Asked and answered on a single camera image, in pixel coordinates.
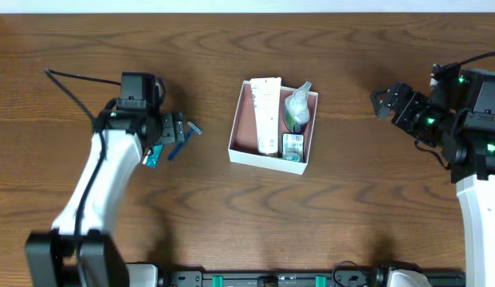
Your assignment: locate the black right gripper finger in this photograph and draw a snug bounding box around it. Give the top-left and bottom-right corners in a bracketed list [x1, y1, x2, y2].
[387, 83, 413, 100]
[370, 88, 392, 120]

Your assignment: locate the blue disposable razor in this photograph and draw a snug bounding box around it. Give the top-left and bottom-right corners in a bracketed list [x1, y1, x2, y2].
[167, 121, 202, 161]

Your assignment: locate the teal toothpaste tube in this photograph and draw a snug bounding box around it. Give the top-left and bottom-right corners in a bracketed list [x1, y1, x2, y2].
[142, 144, 163, 168]

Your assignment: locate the clear pump bottle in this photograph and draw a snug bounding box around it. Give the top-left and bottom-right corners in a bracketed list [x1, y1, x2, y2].
[284, 81, 312, 134]

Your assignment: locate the green soap box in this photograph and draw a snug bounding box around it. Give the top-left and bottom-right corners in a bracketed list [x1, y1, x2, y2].
[282, 133, 304, 163]

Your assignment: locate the white cream tube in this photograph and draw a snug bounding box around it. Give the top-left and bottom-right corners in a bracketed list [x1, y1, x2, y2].
[250, 77, 281, 156]

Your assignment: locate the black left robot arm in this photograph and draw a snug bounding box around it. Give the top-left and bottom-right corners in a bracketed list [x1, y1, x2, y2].
[25, 72, 174, 286]

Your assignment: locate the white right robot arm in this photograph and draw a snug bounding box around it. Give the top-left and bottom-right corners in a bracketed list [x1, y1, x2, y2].
[370, 63, 495, 286]

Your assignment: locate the white cardboard box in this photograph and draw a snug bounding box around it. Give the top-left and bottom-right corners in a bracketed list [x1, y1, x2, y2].
[228, 81, 319, 175]

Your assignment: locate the black mounting rail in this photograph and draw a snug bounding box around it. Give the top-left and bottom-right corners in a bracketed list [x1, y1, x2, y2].
[125, 261, 467, 287]

